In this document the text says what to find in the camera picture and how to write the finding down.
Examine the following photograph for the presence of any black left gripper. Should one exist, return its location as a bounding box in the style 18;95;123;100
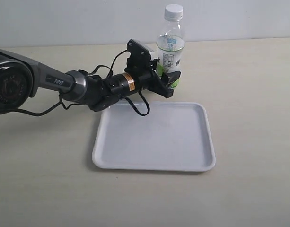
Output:
110;58;181;98

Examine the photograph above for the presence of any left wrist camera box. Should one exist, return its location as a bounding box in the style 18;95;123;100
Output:
127;39;158;65

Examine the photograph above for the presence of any white plastic tray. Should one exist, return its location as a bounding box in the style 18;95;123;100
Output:
92;101;216;172

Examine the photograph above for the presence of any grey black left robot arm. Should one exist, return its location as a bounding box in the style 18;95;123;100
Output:
0;48;181;115

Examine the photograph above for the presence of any white bottle cap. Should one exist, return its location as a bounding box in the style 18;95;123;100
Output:
164;4;184;21

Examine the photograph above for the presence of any clear lime drink bottle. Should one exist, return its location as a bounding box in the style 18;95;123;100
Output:
156;18;185;77

